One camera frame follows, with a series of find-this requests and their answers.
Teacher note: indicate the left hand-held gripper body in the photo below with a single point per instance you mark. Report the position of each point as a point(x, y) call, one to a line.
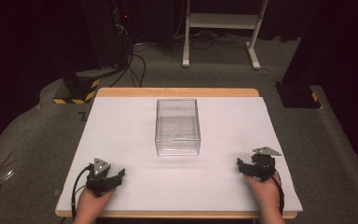
point(99, 177)

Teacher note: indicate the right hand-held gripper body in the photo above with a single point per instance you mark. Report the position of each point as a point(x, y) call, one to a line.
point(262, 165)

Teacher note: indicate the person's left hand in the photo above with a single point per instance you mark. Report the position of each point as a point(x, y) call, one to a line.
point(90, 205)

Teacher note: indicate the person's right hand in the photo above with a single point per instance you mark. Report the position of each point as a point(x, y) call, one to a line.
point(265, 194)

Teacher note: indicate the white table mat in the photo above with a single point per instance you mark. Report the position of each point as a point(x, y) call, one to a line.
point(174, 174)

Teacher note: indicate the clear plastic box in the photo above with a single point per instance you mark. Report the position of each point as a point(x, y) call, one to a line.
point(177, 126)

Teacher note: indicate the white metal stand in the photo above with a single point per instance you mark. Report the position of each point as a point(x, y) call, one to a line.
point(223, 29)

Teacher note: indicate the black post base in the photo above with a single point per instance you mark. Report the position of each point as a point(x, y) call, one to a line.
point(296, 95)

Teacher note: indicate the black post with striped base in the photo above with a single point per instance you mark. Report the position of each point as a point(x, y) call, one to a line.
point(77, 84)

